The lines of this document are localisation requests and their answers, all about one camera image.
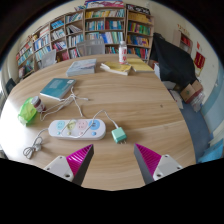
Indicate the thin yellow book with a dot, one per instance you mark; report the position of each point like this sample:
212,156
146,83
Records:
140,66

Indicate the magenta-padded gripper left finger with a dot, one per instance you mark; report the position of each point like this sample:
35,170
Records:
61,166

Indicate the dark office chair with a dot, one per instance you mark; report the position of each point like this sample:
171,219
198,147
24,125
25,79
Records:
10,86

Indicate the green plastic bag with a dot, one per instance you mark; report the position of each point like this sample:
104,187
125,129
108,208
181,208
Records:
26,113

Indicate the cardboard box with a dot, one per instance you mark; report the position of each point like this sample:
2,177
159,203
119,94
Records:
191,91

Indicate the small wooden wall shelf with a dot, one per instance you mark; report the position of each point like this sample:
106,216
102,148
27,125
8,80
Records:
183,41

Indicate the white pastel-socket power strip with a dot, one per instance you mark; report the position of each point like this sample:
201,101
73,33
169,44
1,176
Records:
76,129

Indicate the small red-labelled jar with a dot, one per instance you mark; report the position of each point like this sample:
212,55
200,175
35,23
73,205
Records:
37,104

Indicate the wide grey mesh chair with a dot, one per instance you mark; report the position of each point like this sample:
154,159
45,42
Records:
90,47

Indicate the black cloth cover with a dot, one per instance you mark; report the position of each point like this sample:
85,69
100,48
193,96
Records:
173,61

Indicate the mint green charger block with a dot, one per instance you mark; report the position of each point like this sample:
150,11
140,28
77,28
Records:
118,135

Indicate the white bottle with red label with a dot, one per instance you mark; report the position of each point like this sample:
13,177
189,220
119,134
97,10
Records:
122,53

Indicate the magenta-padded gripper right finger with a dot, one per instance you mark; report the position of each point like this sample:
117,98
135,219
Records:
166,164

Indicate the wooden bookshelf unit with books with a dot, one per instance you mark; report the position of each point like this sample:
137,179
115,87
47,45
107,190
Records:
100,30

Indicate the narrow grey mesh chair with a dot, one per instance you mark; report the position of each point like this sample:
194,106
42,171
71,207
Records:
49,58

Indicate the grey book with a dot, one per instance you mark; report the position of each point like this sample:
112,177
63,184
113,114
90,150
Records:
81,67

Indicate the teal book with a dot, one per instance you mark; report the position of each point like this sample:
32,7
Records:
58,88

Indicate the thick yellow book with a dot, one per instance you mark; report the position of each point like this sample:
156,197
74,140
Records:
116,68

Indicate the red wall hanging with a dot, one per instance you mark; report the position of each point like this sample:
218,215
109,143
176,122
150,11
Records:
199,60

